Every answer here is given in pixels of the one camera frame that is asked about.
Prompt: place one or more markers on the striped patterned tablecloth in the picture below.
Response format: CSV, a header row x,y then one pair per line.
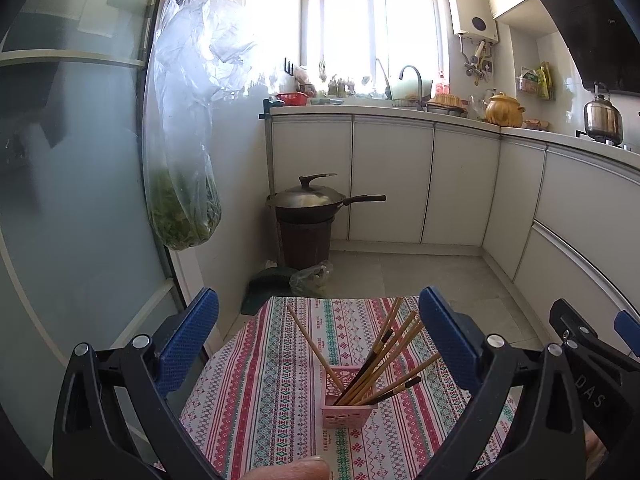
x,y
260,385

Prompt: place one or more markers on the pink plastic utensil basket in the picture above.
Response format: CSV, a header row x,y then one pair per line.
x,y
345,415

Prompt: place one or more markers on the curved kitchen faucet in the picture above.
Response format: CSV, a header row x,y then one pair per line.
x,y
417,77

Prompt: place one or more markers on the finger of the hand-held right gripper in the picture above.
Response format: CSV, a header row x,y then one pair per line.
x,y
630,327
600,385

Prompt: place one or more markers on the metal wok lid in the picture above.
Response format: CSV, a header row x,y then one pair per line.
x,y
307,195

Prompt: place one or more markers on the white framed window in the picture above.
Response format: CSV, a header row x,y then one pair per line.
x,y
372,20

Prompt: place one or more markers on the person's right hand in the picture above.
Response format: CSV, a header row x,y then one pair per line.
x,y
594,457

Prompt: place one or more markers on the glass teapot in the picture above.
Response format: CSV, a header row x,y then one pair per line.
x,y
477,109

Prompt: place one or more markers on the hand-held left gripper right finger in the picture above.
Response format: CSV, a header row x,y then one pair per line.
x,y
450,340

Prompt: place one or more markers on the wall rack with packets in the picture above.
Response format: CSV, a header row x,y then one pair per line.
x,y
536,82

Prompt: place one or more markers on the dark green dustpan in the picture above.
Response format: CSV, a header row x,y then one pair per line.
x,y
265,290

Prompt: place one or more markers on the golden clay pot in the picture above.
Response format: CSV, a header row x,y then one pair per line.
x,y
505,110

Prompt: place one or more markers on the white kitchen counter cabinets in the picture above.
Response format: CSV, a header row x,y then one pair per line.
x,y
390,180

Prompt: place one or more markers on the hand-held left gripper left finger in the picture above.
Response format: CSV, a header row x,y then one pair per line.
x,y
192,335

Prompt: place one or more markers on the small dish with food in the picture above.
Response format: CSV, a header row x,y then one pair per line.
x,y
537,124

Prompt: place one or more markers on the water heater pipes and valves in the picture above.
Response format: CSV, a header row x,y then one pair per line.
x,y
477,62

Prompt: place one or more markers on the large hanging bag of greens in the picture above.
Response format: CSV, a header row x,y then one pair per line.
x,y
185,210

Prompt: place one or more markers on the black wall hook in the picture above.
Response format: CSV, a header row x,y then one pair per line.
x,y
288,65

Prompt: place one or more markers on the black range hood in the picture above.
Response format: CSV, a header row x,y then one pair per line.
x,y
595,25

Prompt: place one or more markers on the frosted glass door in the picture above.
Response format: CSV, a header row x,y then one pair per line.
x,y
75,160

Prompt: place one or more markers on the red plastic basket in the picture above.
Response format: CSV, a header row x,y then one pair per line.
x,y
292,99

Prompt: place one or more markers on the small plastic bag of greens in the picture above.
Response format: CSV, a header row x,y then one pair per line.
x,y
311,280

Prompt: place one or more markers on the bunch of chopsticks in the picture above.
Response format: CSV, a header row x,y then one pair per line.
x,y
380,355

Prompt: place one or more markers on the white water heater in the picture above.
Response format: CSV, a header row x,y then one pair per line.
x,y
472,10

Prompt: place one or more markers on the steel kettle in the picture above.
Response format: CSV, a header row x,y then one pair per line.
x,y
604,117

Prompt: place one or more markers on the cluster of small jars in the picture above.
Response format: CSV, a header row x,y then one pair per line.
x,y
335,87

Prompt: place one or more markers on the brown ribbed bin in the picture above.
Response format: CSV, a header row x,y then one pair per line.
x,y
305,245

